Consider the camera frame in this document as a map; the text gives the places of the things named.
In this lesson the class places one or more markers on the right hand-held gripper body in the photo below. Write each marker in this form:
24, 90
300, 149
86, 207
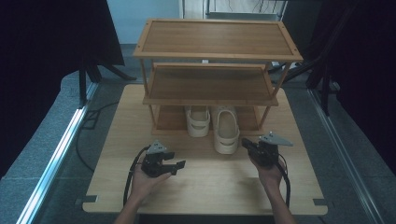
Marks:
267, 151

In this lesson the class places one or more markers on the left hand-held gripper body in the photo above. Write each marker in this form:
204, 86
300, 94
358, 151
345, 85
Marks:
154, 161

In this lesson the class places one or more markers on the cream clog shoe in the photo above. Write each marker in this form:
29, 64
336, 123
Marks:
198, 123
226, 130

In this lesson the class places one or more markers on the wooden shoe rack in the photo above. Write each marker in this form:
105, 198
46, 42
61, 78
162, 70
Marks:
214, 40

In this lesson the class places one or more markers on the person's left hand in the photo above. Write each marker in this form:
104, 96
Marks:
144, 183

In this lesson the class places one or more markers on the person's right hand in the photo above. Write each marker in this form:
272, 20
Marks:
269, 175

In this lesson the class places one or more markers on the black tripod stand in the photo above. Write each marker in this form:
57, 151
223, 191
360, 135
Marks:
90, 77

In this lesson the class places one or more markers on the black curtain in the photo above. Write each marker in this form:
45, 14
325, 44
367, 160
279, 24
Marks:
46, 62
364, 62

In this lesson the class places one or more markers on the metal rail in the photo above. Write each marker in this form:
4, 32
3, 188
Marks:
345, 155
59, 155

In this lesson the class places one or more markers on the metal frame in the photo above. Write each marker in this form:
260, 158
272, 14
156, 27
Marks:
246, 14

